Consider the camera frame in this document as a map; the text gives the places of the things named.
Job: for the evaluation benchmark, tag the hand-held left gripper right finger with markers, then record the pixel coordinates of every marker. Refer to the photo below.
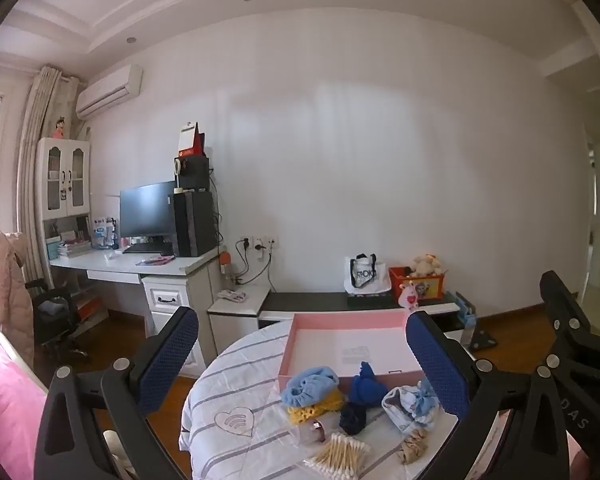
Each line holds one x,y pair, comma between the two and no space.
437,365

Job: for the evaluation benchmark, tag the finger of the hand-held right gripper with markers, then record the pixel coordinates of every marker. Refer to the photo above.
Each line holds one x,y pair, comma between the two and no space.
565,305

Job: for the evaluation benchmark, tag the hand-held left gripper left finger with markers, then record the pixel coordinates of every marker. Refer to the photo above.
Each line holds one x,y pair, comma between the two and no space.
172,355

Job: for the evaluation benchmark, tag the white blue printed baby cloth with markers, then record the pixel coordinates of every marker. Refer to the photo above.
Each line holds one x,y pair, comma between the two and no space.
405,405

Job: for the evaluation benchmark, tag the blue knitted cloth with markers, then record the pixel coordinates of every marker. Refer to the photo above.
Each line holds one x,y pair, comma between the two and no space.
367,387

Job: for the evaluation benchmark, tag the brown scrunchie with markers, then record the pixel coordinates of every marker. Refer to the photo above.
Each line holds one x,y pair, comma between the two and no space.
412,447

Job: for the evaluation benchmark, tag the pink box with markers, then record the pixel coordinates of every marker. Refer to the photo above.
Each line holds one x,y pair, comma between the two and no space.
340,332

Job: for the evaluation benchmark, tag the light blue fleece cloth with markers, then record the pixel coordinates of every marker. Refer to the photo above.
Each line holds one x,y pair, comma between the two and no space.
307,385

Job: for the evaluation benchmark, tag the bag of cotton swabs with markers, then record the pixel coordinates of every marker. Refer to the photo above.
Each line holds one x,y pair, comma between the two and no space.
337,455

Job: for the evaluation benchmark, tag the yellow crochet toy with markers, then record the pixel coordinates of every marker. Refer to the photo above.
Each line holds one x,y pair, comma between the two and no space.
305,412

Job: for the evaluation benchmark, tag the black floor stand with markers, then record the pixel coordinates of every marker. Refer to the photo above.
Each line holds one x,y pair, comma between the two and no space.
482,340

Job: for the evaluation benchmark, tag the pink heart plush toy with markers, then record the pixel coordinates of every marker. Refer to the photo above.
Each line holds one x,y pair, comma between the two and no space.
409,297

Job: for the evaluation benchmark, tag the red storage box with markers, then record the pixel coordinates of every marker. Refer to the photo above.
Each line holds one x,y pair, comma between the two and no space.
430,287

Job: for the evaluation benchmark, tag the white low cabinet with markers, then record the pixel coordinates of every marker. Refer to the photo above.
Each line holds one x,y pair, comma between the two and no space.
237,307

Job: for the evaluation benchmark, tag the small floral pouch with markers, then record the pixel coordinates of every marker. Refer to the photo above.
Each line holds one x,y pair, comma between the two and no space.
232,295

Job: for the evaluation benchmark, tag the pink pencil case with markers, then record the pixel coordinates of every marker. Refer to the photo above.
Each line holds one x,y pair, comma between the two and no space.
155,260

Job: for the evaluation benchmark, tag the red white book pile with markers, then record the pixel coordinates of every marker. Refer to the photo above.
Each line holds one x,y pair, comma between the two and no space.
87,307

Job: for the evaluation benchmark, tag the cream plush toy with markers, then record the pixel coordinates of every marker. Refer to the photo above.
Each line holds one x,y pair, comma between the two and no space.
425,265

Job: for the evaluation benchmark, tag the orange bottle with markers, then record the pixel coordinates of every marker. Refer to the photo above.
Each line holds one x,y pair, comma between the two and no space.
225,259

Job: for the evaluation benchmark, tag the white desk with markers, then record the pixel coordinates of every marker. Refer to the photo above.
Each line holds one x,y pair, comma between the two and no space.
110,261

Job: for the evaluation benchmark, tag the white tote bag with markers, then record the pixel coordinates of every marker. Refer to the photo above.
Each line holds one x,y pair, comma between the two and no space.
352,282

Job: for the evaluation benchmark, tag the black computer tower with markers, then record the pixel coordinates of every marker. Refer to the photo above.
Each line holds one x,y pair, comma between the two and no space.
192,225

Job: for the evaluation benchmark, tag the blue white box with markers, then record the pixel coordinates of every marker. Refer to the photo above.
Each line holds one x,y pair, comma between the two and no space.
102,232

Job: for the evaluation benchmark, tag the black low bench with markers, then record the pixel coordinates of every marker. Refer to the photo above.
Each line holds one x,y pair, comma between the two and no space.
305,302

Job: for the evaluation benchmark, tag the stack of books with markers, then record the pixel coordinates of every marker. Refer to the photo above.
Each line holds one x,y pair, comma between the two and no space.
75,250

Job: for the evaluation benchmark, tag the black computer monitor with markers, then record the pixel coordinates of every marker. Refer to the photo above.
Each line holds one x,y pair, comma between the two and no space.
147,210

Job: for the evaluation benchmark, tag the teal box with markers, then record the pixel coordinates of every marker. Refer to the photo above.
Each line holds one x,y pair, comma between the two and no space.
53,251

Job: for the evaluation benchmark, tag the bright pink blanket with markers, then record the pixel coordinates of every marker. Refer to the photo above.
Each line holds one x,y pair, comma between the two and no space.
5,410

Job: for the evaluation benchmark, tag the black speaker box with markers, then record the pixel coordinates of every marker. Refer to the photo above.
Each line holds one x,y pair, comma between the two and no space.
195,172

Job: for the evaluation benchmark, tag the red white desk calendar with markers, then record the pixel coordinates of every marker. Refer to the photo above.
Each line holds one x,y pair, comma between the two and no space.
187,137

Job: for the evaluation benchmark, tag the white hutch cabinet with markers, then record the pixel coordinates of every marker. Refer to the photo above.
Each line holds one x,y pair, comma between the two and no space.
62,147

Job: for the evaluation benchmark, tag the small doll figure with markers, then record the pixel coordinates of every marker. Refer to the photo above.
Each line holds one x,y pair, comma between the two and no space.
58,129

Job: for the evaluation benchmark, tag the white air conditioner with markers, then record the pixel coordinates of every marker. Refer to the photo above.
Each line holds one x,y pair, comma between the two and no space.
107,92

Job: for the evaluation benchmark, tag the white wall socket strip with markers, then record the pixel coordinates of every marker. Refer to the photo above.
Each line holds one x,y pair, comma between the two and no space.
260,241

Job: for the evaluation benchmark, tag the white bed frame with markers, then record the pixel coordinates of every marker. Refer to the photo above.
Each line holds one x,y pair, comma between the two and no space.
20,362

